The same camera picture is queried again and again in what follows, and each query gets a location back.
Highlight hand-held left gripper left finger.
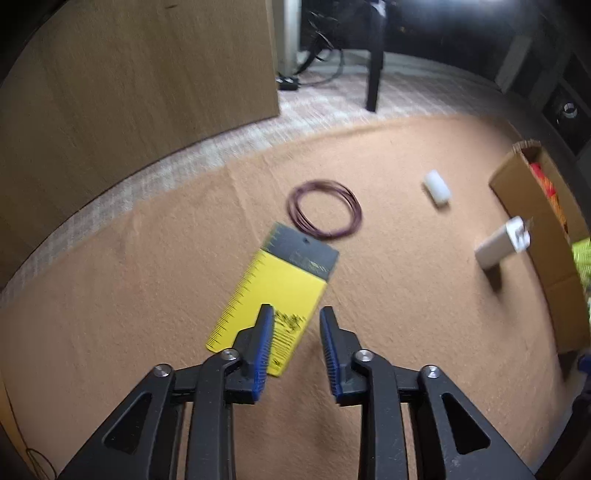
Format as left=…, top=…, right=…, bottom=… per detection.
left=58, top=304, right=275, bottom=480

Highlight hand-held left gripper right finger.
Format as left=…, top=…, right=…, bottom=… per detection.
left=320, top=305, right=536, bottom=480

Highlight yellow black card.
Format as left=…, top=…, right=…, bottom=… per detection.
left=204, top=222, right=340, bottom=378

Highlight white charger adapter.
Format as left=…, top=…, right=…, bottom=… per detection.
left=475, top=217, right=532, bottom=271

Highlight cardboard box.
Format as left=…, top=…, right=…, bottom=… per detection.
left=488, top=141, right=591, bottom=355

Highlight yellow plastic shuttlecock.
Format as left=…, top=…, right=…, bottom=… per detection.
left=571, top=237, right=591, bottom=296

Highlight brown blanket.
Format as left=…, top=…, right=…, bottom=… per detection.
left=0, top=113, right=591, bottom=480

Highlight red orange packet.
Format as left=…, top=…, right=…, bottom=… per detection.
left=529, top=161, right=566, bottom=222

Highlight small white cap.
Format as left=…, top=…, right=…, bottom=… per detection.
left=422, top=170, right=452, bottom=207

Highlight plaid mat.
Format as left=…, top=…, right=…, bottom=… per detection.
left=0, top=69, right=522, bottom=296

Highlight wooden board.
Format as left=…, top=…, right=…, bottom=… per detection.
left=0, top=0, right=281, bottom=289

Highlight black table leg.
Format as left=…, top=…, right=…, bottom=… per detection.
left=365, top=0, right=387, bottom=113

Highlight brown wire coil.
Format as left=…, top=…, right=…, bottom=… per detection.
left=287, top=180, right=362, bottom=239

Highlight white post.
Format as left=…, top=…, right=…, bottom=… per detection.
left=496, top=34, right=532, bottom=93

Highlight black cables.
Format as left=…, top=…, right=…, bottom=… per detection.
left=295, top=9, right=347, bottom=87

